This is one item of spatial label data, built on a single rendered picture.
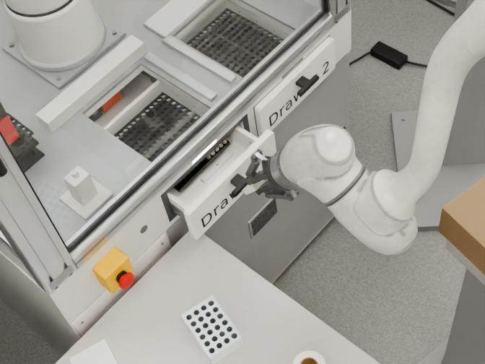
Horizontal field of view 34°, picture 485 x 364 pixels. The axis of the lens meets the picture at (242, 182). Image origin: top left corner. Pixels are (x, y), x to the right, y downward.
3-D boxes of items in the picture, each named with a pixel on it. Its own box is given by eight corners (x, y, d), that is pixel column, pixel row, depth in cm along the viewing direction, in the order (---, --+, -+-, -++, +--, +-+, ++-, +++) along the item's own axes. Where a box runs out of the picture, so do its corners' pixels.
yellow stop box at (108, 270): (138, 274, 179) (130, 258, 173) (115, 297, 176) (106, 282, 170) (122, 261, 181) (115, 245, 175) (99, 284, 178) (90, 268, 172)
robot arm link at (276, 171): (300, 130, 155) (288, 136, 160) (269, 160, 152) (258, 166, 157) (331, 165, 156) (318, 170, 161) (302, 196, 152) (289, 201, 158)
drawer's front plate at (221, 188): (277, 159, 195) (274, 131, 186) (195, 240, 184) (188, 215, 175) (272, 155, 196) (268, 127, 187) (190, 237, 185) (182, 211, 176)
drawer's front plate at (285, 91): (335, 68, 209) (335, 38, 200) (263, 139, 199) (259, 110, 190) (330, 65, 210) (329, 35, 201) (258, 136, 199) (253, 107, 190)
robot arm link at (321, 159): (264, 163, 151) (313, 211, 153) (297, 145, 137) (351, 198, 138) (298, 124, 155) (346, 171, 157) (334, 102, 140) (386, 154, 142)
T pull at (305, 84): (320, 79, 197) (320, 75, 196) (300, 97, 194) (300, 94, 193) (308, 72, 199) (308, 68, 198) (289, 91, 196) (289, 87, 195)
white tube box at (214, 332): (245, 344, 175) (242, 336, 172) (212, 365, 173) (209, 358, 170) (214, 302, 181) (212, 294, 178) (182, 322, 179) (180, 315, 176)
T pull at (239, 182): (256, 176, 183) (256, 173, 182) (234, 198, 180) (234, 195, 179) (245, 169, 184) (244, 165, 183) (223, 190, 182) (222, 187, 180)
